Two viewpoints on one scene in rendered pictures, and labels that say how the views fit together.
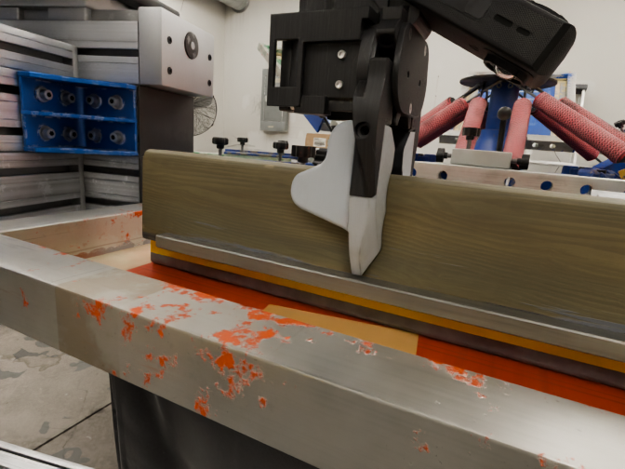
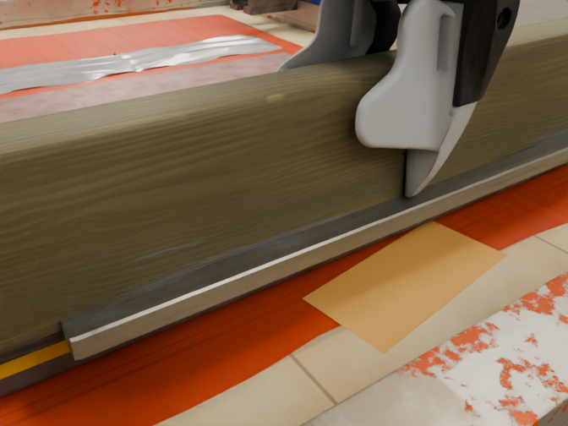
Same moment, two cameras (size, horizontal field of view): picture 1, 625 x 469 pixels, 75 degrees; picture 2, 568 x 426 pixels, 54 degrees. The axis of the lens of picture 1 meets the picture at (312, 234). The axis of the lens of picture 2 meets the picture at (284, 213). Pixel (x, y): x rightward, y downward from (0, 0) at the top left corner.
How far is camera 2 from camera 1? 0.28 m
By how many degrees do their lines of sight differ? 58
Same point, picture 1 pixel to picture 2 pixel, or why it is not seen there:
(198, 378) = not seen: outside the picture
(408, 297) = (472, 189)
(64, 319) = not seen: outside the picture
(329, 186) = (411, 101)
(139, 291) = (443, 406)
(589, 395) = (549, 190)
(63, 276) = not seen: outside the picture
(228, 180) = (200, 151)
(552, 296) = (538, 127)
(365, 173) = (486, 73)
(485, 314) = (521, 169)
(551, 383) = (532, 197)
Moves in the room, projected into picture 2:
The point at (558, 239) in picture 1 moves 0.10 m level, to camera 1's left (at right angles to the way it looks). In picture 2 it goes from (548, 76) to (512, 138)
